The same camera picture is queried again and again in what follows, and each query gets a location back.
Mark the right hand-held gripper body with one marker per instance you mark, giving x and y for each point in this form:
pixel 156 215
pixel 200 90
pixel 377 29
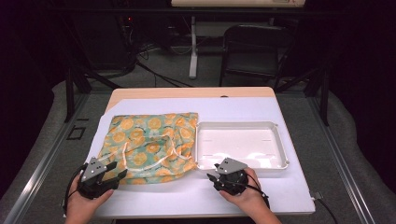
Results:
pixel 232 180

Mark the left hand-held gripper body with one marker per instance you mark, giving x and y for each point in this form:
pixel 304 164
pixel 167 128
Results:
pixel 93 169

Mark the white plastic tray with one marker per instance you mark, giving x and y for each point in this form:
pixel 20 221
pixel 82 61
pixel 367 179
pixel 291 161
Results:
pixel 239 143

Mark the person's right hand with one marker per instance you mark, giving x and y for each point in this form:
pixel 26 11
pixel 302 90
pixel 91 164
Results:
pixel 249 199

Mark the person's left hand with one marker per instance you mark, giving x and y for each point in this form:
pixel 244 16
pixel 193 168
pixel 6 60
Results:
pixel 81 205

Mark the white table mat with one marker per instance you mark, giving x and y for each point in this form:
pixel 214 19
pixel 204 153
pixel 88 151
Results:
pixel 174 199

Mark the black metal stand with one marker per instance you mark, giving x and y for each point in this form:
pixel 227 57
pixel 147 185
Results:
pixel 70 93
pixel 325 99

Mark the wooden table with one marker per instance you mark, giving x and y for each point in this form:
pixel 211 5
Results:
pixel 186 92

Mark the black folding chair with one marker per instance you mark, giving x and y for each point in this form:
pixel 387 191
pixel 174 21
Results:
pixel 255 62

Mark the white desk leg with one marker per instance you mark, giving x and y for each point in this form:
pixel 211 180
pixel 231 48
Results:
pixel 193 56

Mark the dark computer tower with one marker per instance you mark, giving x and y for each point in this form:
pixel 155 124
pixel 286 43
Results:
pixel 102 43

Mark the beige desk top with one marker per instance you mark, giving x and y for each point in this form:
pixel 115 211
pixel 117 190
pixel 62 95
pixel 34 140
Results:
pixel 236 3

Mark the aluminium floor rail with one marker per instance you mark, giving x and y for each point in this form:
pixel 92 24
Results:
pixel 46 161
pixel 339 155

